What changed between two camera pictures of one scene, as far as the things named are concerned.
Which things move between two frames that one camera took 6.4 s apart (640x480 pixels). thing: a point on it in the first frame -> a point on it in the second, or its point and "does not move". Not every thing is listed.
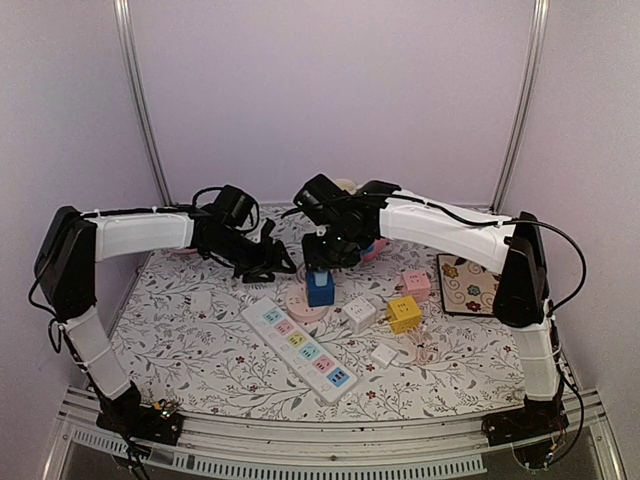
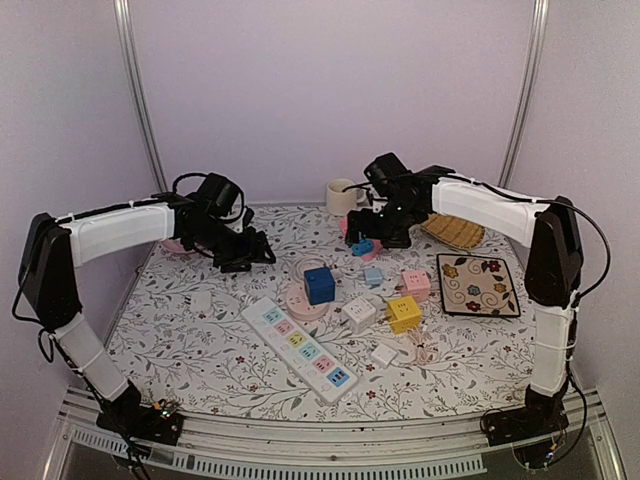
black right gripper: [313, 258] -> [399, 241]
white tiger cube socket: [360, 314] does not move
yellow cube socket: [403, 314] does not move
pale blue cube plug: [321, 278] -> [373, 276]
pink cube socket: [416, 284] does not move
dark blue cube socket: [320, 295] does not move
